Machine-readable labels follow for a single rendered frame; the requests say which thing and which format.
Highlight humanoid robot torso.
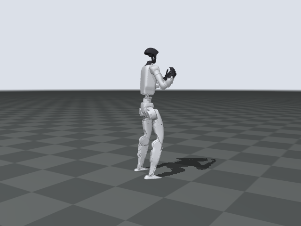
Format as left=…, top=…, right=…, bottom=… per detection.
left=140, top=63, right=157, bottom=115

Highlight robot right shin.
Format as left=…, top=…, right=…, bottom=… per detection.
left=149, top=141, right=163, bottom=177

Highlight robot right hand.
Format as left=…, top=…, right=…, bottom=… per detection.
left=168, top=67, right=176, bottom=78

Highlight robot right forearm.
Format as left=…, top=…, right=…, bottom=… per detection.
left=164, top=76, right=174, bottom=88

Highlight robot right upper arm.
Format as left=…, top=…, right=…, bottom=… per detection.
left=149, top=65, right=167, bottom=90

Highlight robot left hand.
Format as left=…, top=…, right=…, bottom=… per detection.
left=163, top=69, right=171, bottom=80

